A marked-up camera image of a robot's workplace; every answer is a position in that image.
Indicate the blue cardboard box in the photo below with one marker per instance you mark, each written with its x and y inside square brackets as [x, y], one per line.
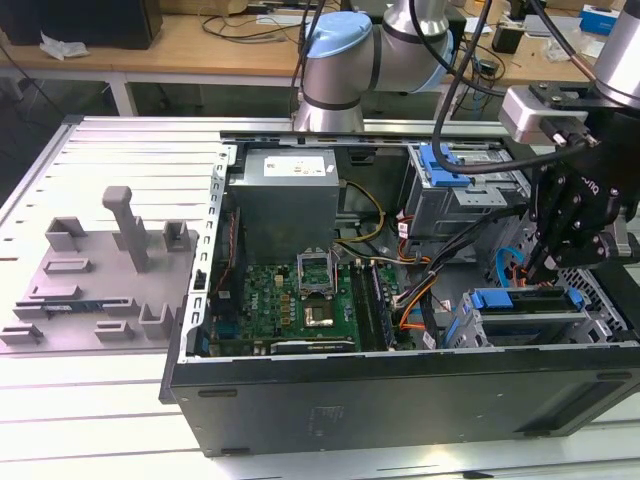
[597, 20]

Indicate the silver optical drive cage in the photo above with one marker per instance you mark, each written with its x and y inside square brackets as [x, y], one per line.
[440, 210]

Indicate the silver disk bay cage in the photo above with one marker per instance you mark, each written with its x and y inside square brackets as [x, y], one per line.
[595, 330]

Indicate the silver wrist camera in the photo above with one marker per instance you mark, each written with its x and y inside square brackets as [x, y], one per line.
[530, 115]

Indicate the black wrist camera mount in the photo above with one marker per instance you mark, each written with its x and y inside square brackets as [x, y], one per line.
[622, 240]

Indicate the clear plastic bag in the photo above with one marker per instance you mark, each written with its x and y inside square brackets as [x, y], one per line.
[552, 52]

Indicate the crumpled white paper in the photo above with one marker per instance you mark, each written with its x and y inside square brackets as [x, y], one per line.
[62, 49]

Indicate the CPU socket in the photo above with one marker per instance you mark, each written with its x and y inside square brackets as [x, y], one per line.
[317, 316]

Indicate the RAM stick with chips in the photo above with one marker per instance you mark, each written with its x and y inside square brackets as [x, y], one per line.
[382, 310]

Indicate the black open PC case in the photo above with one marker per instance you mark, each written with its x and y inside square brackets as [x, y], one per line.
[400, 400]

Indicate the small black cube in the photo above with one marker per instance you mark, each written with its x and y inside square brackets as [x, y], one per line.
[506, 40]

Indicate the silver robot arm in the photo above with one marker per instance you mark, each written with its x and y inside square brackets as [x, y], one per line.
[340, 65]

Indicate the silver power supply unit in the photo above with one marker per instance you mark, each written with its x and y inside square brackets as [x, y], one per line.
[280, 215]

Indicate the black graphics card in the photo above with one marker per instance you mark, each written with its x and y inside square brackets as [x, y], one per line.
[310, 347]

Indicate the green motherboard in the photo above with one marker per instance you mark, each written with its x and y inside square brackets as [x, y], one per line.
[270, 300]

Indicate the wooden desk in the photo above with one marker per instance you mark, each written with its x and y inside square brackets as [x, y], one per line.
[200, 55]

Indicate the hard disk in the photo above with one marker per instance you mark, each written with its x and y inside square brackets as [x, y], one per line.
[492, 299]

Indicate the grey flat box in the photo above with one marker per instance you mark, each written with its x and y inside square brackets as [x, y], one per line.
[567, 25]

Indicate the blue plastic drive clip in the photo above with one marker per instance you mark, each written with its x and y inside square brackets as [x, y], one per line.
[450, 180]

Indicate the black case fan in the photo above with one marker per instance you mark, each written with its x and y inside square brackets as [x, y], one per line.
[220, 305]

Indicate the grey parts rack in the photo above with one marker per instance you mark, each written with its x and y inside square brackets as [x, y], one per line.
[100, 290]

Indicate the large black box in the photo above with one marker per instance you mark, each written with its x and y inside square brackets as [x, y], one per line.
[100, 25]

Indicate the blue-black spare RAM stick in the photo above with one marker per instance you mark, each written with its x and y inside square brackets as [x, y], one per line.
[60, 307]

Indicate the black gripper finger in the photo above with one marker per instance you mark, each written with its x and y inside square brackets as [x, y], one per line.
[547, 205]
[582, 245]

